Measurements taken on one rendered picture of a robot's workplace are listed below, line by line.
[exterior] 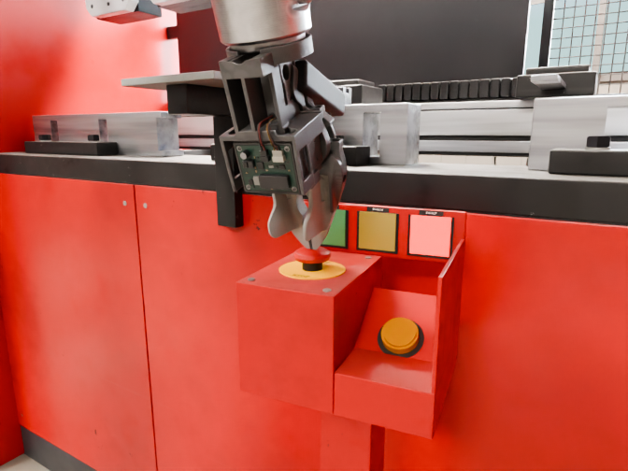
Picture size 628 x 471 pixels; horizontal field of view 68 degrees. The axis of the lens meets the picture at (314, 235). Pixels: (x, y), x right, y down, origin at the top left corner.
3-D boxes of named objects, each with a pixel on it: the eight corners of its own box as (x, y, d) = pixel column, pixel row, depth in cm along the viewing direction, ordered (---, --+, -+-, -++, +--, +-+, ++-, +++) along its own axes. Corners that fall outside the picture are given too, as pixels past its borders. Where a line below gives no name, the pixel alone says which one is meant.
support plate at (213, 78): (121, 86, 67) (120, 78, 67) (240, 97, 89) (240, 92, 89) (214, 78, 58) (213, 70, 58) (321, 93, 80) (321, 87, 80)
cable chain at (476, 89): (377, 102, 115) (378, 85, 115) (387, 103, 120) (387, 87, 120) (543, 95, 96) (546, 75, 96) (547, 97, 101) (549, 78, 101)
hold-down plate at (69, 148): (24, 152, 119) (23, 141, 119) (46, 152, 124) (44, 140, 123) (97, 155, 104) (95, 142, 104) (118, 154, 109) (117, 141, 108)
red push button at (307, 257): (287, 283, 50) (287, 250, 49) (303, 273, 53) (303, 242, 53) (321, 288, 48) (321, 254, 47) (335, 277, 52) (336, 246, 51)
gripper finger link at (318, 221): (294, 274, 46) (278, 191, 42) (317, 242, 51) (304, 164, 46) (323, 278, 45) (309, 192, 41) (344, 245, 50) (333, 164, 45)
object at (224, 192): (175, 235, 70) (165, 84, 65) (238, 220, 82) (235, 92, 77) (194, 238, 68) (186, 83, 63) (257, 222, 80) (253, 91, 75)
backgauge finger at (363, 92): (272, 101, 91) (271, 74, 90) (336, 107, 112) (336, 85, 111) (325, 98, 85) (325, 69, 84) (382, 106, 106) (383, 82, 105)
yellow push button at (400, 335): (379, 355, 49) (377, 344, 47) (388, 324, 51) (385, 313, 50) (416, 363, 47) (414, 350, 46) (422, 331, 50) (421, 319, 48)
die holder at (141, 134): (35, 151, 127) (31, 115, 125) (57, 150, 132) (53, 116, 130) (163, 156, 101) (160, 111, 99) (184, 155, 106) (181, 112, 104)
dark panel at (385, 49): (183, 140, 170) (176, 9, 161) (187, 139, 172) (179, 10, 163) (516, 143, 113) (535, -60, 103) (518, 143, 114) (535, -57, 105)
